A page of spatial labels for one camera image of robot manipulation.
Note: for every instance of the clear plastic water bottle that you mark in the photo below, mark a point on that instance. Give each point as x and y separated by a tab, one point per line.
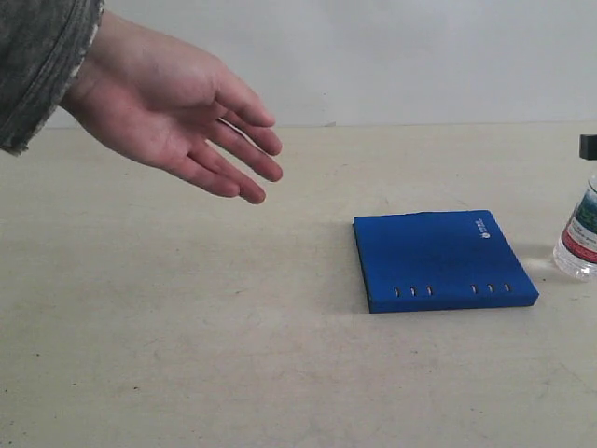
575	251

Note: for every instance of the open human hand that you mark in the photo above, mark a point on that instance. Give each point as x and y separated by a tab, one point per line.
167	104

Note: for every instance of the grey camouflage sleeve forearm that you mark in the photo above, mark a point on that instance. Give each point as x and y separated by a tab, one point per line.
43	44

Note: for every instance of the blue ring-binder notebook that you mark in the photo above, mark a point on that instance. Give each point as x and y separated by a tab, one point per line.
439	261

